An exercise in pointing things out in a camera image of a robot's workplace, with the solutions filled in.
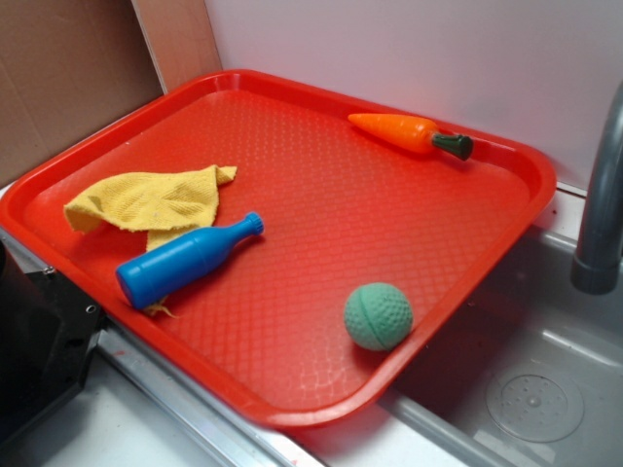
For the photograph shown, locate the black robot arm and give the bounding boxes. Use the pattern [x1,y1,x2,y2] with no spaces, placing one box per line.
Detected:
[1,245,104,447]

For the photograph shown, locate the blue plastic toy bottle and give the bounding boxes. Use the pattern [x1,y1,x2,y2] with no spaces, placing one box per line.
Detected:
[116,212,264,309]

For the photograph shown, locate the red plastic tray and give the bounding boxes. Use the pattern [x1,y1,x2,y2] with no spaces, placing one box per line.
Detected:
[1,71,556,429]

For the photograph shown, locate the green dimpled ball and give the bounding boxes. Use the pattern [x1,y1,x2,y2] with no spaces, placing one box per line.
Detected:
[344,282,414,351]

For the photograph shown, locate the orange toy carrot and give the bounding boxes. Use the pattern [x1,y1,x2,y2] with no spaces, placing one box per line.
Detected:
[348,113,474,161]

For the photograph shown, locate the yellow cloth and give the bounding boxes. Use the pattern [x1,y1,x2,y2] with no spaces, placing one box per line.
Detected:
[63,164,238,319]

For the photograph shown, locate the grey toy sink basin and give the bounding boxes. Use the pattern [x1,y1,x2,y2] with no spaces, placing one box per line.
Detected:
[297,229,622,466]

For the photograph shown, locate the grey faucet spout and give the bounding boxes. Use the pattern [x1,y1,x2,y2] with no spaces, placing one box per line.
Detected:
[570,88,622,295]

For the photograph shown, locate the brown cardboard panel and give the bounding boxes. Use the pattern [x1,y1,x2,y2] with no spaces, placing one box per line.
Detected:
[1,1,221,186]

